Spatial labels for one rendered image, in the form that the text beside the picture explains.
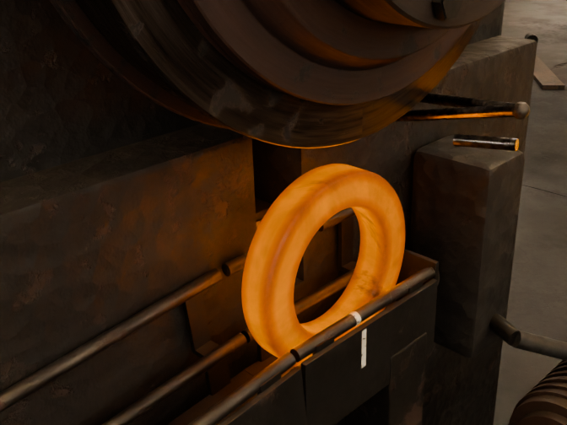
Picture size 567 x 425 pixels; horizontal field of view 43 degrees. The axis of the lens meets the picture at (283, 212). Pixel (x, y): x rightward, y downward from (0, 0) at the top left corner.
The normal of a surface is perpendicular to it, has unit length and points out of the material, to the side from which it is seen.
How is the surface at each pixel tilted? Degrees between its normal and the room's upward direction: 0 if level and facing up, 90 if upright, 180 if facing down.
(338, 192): 90
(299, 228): 90
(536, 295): 0
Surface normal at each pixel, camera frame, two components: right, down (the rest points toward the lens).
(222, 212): 0.70, 0.28
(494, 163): 0.24, -0.74
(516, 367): -0.03, -0.91
